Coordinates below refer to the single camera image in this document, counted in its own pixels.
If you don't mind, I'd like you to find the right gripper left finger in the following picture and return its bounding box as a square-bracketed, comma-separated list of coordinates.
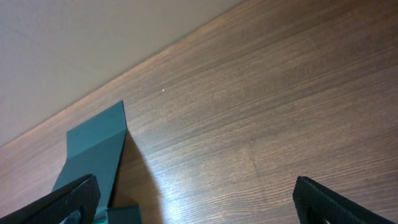
[1, 174, 101, 224]

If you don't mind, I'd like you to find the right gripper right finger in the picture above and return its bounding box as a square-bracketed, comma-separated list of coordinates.
[292, 176, 391, 224]

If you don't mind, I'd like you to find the dark green open box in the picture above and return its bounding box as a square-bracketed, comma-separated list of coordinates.
[53, 101, 142, 223]

